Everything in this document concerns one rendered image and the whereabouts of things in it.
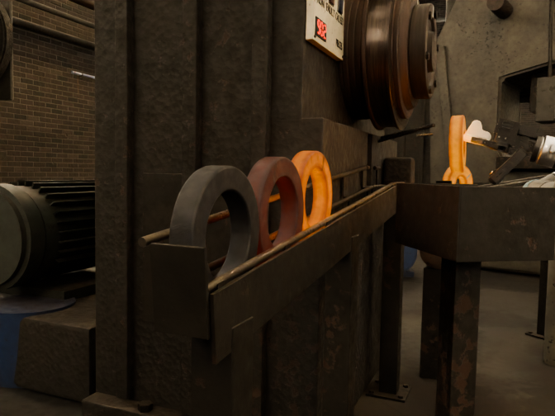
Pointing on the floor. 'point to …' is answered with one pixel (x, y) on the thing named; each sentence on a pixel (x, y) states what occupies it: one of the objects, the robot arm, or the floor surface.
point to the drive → (52, 281)
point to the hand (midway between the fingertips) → (457, 137)
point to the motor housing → (430, 315)
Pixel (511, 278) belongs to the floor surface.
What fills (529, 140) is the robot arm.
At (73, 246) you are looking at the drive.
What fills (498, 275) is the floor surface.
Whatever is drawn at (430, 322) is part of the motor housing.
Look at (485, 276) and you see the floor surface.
